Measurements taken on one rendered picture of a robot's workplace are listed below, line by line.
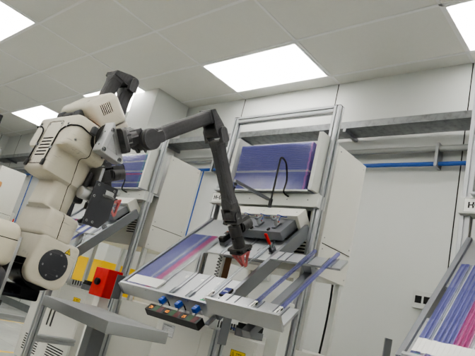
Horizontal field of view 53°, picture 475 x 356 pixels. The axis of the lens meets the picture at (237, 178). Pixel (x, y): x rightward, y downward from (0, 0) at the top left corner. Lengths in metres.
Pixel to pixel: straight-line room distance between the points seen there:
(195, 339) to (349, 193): 1.15
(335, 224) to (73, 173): 1.45
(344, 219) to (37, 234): 1.65
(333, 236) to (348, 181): 0.33
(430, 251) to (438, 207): 0.34
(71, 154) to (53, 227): 0.26
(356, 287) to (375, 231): 0.46
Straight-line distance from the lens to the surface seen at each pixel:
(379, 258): 3.84
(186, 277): 2.31
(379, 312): 3.77
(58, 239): 1.72
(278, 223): 2.38
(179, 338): 2.56
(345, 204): 2.72
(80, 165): 1.79
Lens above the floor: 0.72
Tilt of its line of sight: 15 degrees up
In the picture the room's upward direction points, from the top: 14 degrees clockwise
